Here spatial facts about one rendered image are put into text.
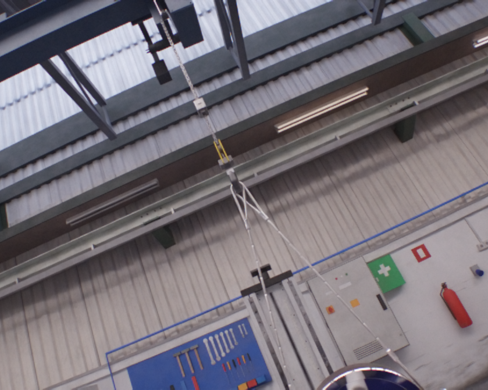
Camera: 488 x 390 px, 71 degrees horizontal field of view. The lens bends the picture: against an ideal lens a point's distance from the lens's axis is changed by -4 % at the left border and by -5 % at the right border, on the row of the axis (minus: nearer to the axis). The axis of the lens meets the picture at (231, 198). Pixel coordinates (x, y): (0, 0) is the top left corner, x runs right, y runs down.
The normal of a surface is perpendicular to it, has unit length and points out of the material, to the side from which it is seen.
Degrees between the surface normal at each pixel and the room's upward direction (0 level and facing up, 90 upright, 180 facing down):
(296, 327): 90
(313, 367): 90
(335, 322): 90
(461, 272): 90
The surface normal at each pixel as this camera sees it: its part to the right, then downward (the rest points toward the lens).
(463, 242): -0.16, -0.35
